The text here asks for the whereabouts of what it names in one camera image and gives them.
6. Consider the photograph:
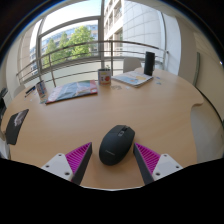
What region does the black printed mouse pad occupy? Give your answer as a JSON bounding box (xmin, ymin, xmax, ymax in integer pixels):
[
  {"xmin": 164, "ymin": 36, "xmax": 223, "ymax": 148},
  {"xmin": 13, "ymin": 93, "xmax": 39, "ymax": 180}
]
[{"xmin": 4, "ymin": 108, "xmax": 30, "ymax": 146}]

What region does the white printed cup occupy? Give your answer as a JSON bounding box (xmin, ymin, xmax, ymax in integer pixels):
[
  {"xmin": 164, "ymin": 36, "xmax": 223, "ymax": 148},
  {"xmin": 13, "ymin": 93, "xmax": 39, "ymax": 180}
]
[{"xmin": 97, "ymin": 68, "xmax": 112, "ymax": 86}]

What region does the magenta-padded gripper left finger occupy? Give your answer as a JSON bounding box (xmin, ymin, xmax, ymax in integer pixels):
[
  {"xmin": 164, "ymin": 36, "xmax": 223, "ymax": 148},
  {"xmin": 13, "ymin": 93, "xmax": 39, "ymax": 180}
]
[{"xmin": 40, "ymin": 142, "xmax": 93, "ymax": 186}]

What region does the black computer mouse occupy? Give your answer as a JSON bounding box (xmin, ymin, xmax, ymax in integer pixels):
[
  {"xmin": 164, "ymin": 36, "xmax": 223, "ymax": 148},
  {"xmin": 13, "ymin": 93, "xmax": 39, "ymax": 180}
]
[{"xmin": 98, "ymin": 124, "xmax": 136, "ymax": 166}]

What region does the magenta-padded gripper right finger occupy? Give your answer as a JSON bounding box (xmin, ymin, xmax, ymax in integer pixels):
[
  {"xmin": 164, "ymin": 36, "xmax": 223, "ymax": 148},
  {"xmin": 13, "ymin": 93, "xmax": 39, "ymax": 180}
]
[{"xmin": 133, "ymin": 142, "xmax": 184, "ymax": 186}]

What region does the black upright speaker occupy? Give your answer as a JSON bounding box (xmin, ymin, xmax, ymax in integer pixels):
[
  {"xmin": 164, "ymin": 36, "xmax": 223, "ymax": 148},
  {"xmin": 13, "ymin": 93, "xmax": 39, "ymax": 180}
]
[{"xmin": 143, "ymin": 51, "xmax": 156, "ymax": 77}]

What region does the green tree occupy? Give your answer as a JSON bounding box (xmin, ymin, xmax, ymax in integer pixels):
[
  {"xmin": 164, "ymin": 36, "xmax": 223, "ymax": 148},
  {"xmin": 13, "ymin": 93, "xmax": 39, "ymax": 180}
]
[{"xmin": 43, "ymin": 25, "xmax": 98, "ymax": 66}]

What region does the red colourful magazine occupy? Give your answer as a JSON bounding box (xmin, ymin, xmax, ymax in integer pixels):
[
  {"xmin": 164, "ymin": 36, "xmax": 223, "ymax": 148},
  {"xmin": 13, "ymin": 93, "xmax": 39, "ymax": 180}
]
[{"xmin": 45, "ymin": 79, "xmax": 99, "ymax": 105}]

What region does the metal window railing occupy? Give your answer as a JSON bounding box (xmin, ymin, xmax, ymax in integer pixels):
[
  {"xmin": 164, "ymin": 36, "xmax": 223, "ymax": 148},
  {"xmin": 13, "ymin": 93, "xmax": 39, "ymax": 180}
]
[{"xmin": 15, "ymin": 39, "xmax": 169, "ymax": 86}]

